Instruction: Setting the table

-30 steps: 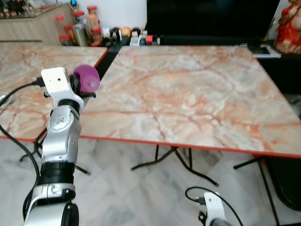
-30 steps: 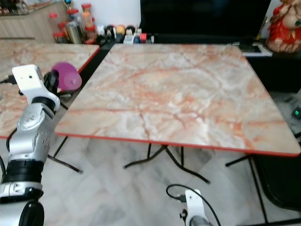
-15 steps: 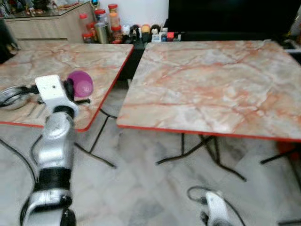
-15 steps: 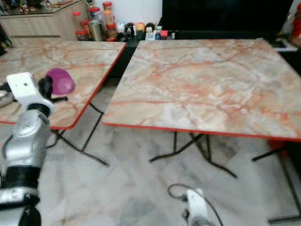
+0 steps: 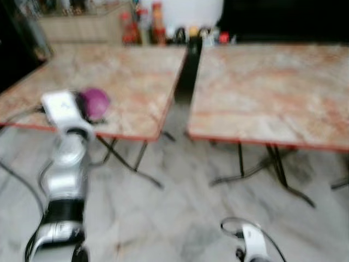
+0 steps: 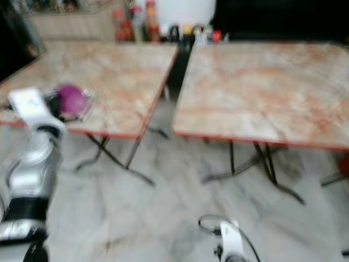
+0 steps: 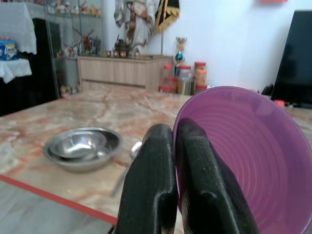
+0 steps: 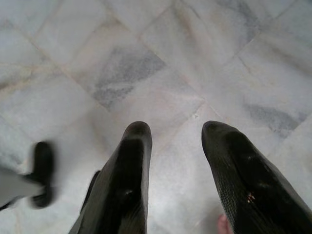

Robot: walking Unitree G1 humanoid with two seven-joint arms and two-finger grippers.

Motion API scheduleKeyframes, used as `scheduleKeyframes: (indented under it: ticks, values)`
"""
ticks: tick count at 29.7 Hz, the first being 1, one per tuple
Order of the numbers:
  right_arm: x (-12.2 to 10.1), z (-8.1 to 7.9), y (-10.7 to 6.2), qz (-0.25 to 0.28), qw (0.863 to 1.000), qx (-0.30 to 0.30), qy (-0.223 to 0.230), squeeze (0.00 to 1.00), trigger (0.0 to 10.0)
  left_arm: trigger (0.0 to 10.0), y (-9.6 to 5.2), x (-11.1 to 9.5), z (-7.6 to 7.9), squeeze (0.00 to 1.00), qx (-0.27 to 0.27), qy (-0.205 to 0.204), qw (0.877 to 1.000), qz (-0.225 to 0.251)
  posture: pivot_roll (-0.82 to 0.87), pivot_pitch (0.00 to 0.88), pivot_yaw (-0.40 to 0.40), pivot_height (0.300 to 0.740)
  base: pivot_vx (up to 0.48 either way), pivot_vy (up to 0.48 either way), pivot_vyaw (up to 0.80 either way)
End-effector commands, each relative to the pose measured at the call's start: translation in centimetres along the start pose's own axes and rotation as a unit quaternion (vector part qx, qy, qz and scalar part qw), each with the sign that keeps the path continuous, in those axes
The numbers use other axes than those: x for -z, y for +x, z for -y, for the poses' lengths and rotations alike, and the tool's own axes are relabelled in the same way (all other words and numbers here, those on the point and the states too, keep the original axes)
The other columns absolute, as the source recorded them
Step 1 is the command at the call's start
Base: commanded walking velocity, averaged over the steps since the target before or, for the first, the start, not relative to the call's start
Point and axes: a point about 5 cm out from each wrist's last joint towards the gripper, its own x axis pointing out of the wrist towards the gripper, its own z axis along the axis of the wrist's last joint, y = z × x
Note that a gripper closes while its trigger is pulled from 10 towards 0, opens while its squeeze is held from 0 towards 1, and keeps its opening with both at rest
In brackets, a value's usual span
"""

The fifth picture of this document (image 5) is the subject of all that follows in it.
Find purple bowl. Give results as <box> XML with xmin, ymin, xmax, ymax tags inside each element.
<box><xmin>79</xmin><ymin>87</ymin><xmax>111</xmax><ymax>121</ymax></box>

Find marble folding table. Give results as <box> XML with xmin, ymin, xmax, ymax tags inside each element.
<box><xmin>187</xmin><ymin>44</ymin><xmax>349</xmax><ymax>208</ymax></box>
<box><xmin>0</xmin><ymin>44</ymin><xmax>189</xmax><ymax>189</ymax></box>

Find wooden box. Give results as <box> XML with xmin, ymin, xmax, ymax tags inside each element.
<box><xmin>38</xmin><ymin>14</ymin><xmax>123</xmax><ymax>44</ymax></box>

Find orange capped sauce bottle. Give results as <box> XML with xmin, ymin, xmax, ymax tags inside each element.
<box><xmin>152</xmin><ymin>3</ymin><xmax>167</xmax><ymax>45</ymax></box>

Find large white container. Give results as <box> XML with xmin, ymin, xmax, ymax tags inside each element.
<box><xmin>161</xmin><ymin>0</ymin><xmax>224</xmax><ymax>31</ymax></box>

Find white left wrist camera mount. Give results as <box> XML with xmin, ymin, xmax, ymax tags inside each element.
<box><xmin>41</xmin><ymin>90</ymin><xmax>93</xmax><ymax>134</ymax></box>

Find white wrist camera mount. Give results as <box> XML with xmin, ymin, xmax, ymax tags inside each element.
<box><xmin>41</xmin><ymin>90</ymin><xmax>93</xmax><ymax>134</ymax></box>
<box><xmin>240</xmin><ymin>223</ymin><xmax>270</xmax><ymax>262</ymax></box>

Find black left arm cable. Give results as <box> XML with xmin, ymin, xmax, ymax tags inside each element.
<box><xmin>0</xmin><ymin>159</ymin><xmax>44</xmax><ymax>215</ymax></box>

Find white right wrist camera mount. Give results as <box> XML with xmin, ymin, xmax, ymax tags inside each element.
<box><xmin>240</xmin><ymin>223</ymin><xmax>270</xmax><ymax>262</ymax></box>

